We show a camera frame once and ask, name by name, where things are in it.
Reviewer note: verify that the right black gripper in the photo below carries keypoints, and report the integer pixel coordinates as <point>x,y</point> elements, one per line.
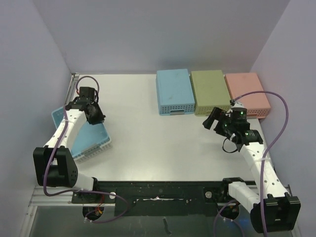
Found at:
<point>219,121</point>

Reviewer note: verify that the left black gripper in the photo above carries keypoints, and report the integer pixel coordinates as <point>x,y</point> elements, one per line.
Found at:
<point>99,119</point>

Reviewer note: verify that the small blue perforated basket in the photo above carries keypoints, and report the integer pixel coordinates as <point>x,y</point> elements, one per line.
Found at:
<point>89,138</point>

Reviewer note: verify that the yellow-green perforated basket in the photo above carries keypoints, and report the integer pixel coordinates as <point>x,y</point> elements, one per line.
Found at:
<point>210,91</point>

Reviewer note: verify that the large blue perforated basket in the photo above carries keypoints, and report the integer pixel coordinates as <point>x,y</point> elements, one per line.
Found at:
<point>174,92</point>

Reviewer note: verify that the white perforated basket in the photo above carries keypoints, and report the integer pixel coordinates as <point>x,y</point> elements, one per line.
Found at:
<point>92,151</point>

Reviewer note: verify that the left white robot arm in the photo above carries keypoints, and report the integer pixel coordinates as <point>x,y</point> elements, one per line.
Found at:
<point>56,170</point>

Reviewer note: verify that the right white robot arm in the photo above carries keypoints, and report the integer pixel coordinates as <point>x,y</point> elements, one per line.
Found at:
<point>274,209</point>

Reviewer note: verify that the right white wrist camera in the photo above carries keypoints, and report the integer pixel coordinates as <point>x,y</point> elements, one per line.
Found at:
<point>236,104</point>

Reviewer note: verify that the black table front rail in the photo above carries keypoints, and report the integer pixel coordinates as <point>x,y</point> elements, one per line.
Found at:
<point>136,198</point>

